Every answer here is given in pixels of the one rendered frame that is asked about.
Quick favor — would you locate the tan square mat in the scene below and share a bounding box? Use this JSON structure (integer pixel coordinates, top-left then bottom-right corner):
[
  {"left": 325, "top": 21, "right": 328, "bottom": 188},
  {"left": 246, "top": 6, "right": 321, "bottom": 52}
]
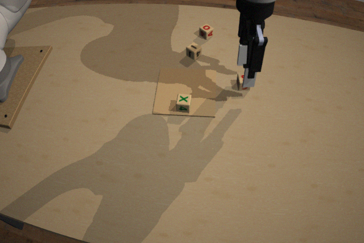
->
[{"left": 153, "top": 68, "right": 216, "bottom": 118}]

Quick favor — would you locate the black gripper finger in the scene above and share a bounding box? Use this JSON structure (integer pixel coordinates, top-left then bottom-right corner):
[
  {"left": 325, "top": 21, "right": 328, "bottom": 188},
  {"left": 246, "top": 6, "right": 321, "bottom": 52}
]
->
[
  {"left": 242, "top": 20, "right": 268, "bottom": 88},
  {"left": 237, "top": 13, "right": 247, "bottom": 66}
]

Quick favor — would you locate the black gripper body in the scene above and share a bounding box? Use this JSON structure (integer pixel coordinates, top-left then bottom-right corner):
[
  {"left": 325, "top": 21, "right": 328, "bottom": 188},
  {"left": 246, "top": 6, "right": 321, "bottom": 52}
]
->
[{"left": 236, "top": 0, "right": 275, "bottom": 35}]

